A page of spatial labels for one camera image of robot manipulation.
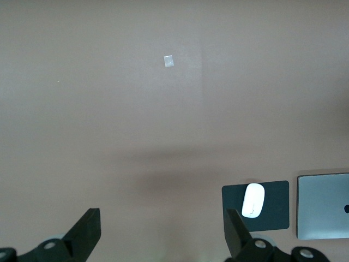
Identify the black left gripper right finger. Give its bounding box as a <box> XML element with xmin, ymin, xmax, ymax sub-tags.
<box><xmin>225</xmin><ymin>208</ymin><xmax>328</xmax><ymax>262</ymax></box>

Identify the silver closed laptop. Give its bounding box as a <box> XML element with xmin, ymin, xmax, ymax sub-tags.
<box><xmin>296</xmin><ymin>172</ymin><xmax>349</xmax><ymax>241</ymax></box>

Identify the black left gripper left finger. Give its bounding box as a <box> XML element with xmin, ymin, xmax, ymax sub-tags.
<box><xmin>0</xmin><ymin>207</ymin><xmax>102</xmax><ymax>262</ymax></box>

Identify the white computer mouse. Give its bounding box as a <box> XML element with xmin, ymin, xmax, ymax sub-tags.
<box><xmin>242</xmin><ymin>183</ymin><xmax>266</xmax><ymax>218</ymax></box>

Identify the black mouse pad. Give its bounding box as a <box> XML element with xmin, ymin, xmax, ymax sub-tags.
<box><xmin>221</xmin><ymin>180</ymin><xmax>290</xmax><ymax>232</ymax></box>

